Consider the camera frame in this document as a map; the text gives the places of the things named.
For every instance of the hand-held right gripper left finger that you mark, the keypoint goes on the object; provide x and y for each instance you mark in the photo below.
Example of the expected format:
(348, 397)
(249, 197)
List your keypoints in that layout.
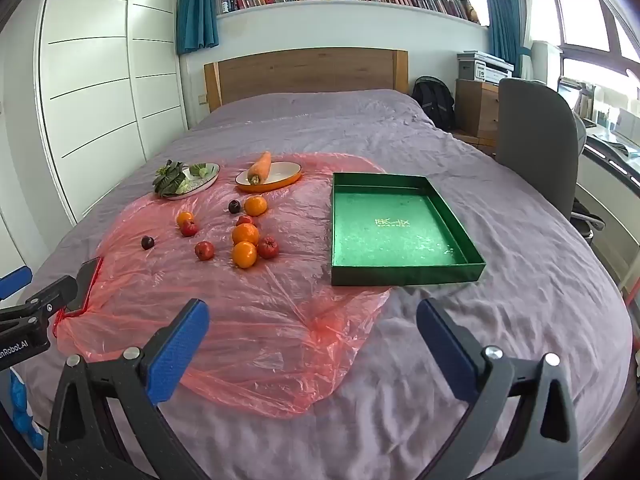
(180, 350)

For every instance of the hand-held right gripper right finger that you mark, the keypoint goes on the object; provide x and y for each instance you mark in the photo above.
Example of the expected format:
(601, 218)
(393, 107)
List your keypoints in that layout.
(445, 350)

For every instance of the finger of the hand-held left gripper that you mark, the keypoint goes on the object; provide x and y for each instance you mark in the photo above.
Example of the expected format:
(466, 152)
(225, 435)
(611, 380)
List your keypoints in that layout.
(82, 287)
(15, 281)

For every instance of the dark purple plum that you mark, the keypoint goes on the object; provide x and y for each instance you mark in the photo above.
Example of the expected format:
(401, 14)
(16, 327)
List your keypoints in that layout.
(147, 242)
(234, 206)

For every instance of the red apple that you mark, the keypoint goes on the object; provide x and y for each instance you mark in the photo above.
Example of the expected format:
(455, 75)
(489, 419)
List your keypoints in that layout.
(204, 250)
(267, 247)
(245, 220)
(189, 229)

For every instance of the small orange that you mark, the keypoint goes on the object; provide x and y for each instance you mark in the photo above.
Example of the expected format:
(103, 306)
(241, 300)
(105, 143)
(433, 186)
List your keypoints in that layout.
(184, 217)

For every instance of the green tray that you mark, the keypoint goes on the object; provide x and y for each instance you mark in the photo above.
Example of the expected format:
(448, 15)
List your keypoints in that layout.
(395, 230)

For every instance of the person's left hand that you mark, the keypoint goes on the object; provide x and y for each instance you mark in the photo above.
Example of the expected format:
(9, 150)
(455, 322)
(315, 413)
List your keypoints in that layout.
(22, 410)

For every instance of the red plastic sheet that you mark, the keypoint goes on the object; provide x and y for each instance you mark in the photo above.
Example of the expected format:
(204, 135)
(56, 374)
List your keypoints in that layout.
(250, 320)

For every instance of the bok choy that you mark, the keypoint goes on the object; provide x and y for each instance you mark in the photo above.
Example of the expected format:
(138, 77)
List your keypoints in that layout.
(170, 177)

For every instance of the white plate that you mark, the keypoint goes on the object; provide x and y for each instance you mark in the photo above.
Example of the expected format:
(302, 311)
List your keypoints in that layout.
(210, 172)

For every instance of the carrot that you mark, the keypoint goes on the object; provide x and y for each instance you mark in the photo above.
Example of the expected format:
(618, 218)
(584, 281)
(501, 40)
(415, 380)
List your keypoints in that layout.
(260, 166)

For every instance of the orange oval dish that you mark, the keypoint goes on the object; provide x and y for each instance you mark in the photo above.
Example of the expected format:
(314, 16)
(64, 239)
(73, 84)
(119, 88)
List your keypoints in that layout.
(282, 176)

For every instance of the white wardrobe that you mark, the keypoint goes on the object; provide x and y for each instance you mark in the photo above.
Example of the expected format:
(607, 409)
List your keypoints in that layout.
(90, 85)

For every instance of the grey chair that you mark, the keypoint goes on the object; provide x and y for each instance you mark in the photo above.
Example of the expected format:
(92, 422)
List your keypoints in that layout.
(535, 130)

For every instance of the wooden drawer cabinet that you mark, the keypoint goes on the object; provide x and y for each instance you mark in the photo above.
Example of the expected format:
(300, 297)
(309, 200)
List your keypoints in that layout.
(475, 110)

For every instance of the black backpack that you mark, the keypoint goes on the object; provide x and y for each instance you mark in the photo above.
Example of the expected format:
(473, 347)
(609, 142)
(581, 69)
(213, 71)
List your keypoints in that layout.
(432, 102)

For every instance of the white desk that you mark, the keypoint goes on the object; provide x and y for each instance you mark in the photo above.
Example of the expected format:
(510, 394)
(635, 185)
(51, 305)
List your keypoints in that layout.
(607, 160)

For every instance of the white printer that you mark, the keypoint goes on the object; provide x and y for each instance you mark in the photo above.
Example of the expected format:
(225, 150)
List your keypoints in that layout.
(485, 66)

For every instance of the wooden headboard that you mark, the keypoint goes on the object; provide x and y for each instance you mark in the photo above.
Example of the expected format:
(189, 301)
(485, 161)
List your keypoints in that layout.
(305, 72)

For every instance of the teal curtain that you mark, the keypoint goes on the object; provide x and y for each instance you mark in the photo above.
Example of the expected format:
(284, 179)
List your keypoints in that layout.
(197, 5)
(502, 20)

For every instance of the glass window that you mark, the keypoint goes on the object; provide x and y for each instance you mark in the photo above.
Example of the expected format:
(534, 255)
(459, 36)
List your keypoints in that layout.
(585, 20)

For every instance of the wall socket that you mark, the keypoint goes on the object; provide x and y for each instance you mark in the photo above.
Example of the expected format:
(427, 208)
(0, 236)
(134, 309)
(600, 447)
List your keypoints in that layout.
(202, 98)

